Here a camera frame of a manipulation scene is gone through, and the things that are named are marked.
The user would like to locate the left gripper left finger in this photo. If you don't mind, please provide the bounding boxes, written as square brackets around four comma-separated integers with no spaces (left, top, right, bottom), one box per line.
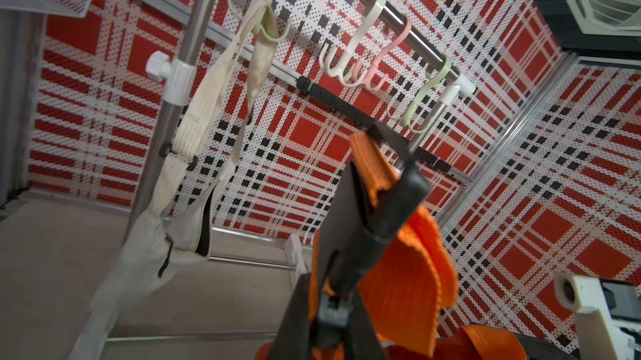
[265,274,346,359]

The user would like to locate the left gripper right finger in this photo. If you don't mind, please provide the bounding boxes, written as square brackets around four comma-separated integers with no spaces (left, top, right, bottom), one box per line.
[310,124,431,350]

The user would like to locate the orange fanny pack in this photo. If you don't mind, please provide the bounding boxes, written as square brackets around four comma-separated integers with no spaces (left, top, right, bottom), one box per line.
[254,131,529,360]

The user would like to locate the light green hook right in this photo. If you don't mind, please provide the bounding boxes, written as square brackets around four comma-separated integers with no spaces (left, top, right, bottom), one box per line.
[387,56,452,134]

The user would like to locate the light green hook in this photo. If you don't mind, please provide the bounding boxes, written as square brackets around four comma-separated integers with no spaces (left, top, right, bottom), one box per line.
[253,0,290,44]
[387,56,452,134]

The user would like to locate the pink hook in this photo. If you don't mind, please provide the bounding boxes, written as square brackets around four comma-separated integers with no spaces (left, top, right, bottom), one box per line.
[350,16,414,95]

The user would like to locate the white hook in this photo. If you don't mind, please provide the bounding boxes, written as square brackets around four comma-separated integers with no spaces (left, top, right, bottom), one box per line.
[318,0,387,88]

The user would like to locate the light green hook left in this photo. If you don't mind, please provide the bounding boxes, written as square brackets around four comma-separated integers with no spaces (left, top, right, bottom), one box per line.
[253,0,290,44]

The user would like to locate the cream fanny pack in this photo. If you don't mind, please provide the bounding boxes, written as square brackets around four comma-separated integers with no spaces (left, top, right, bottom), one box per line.
[87,0,280,311]

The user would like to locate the garment rack steel white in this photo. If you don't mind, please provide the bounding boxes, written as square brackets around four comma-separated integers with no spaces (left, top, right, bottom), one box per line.
[69,0,477,360]

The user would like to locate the black wall hook rail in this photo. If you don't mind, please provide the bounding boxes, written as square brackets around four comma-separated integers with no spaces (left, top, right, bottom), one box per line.
[295,76,472,186]

